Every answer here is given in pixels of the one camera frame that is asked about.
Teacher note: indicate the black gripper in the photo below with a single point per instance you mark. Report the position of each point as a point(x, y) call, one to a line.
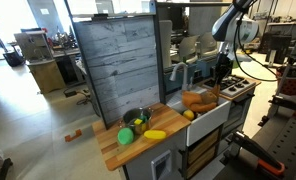
point(224, 66)

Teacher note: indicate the brown potato plush toy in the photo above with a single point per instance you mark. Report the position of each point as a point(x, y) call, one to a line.
point(209, 97)

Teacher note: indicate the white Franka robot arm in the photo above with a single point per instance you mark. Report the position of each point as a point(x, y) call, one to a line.
point(228, 26)

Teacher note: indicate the black toy stove top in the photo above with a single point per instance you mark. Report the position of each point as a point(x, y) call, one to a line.
point(233, 83)

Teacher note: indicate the grey toy oven door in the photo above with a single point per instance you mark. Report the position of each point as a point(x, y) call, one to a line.
point(236, 113)

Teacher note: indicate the orange plush toy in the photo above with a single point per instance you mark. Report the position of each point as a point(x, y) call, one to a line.
point(193, 100)

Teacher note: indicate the grey toy faucet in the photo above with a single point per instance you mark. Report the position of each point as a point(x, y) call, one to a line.
point(184, 75)

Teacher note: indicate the white toy sink basin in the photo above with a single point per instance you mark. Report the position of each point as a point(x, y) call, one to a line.
point(208, 123)

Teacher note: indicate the yellow lemon plush toy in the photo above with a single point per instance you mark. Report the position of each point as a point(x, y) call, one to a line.
point(188, 115)

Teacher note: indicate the long yellow plush toy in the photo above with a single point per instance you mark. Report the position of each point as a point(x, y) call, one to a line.
point(154, 134)

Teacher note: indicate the small green toy piece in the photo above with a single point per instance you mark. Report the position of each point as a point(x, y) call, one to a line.
point(143, 118)

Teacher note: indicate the small steel pot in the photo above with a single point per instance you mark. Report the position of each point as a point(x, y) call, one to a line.
point(146, 128)

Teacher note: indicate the small yellow toy cube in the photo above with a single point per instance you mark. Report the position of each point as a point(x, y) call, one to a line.
point(138, 121)

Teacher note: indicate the round green plush toy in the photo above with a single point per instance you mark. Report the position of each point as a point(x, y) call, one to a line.
point(125, 136)

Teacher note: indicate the grey toy kitchen cabinet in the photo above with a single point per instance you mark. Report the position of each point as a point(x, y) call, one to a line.
point(139, 163)

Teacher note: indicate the black stove knob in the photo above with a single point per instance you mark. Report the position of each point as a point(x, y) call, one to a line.
point(246, 81)
point(240, 85)
point(233, 89)

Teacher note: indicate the green bin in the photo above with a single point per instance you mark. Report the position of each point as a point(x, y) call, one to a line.
point(236, 64)

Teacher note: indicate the large blue planter box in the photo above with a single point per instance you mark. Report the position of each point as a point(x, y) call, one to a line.
point(204, 66)

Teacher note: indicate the wooden stove counter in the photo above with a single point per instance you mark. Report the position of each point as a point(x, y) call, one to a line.
point(255, 81)

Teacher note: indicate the white plastic chair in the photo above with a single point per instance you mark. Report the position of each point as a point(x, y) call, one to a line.
point(188, 48)
point(208, 43)

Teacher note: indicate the wooden counter top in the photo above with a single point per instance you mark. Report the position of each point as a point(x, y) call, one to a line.
point(168, 121)

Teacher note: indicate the wooden slat cabinet front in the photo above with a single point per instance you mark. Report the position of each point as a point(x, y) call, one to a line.
point(201, 150)

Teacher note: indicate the black perforated table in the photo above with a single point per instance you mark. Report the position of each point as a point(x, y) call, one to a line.
point(288, 140)

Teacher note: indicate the grey wood-print backboard panel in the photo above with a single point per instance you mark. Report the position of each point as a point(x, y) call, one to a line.
point(121, 66)

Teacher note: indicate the white ice dispenser panel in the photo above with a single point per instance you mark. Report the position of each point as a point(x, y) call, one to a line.
point(161, 165)

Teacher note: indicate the black power strip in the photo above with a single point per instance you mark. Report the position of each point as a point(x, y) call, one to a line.
point(70, 93)

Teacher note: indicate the beige cabinet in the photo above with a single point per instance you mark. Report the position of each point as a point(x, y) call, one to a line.
point(44, 75)

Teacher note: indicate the black bag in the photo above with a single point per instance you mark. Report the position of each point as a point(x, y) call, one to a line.
point(14, 59)

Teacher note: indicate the orange bracket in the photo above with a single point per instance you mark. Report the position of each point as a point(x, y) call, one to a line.
point(73, 136)

